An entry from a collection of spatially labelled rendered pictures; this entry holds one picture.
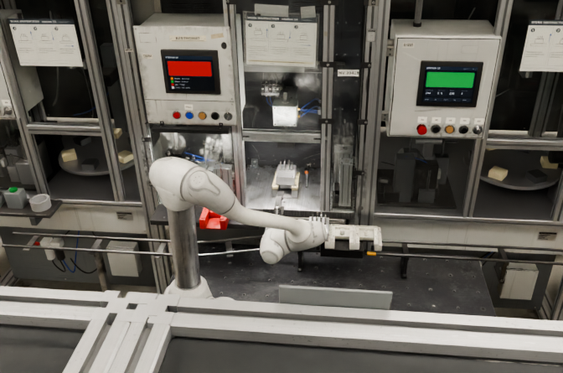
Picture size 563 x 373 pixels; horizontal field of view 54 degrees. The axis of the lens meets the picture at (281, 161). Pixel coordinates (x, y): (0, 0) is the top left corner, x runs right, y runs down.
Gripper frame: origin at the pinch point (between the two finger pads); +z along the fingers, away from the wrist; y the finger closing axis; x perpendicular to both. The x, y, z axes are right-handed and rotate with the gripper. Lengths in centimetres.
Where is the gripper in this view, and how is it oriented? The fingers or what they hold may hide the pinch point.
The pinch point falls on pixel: (280, 202)
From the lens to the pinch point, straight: 262.7
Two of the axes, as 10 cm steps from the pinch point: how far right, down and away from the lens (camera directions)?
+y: -0.2, -8.7, -5.0
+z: 1.0, -5.0, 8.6
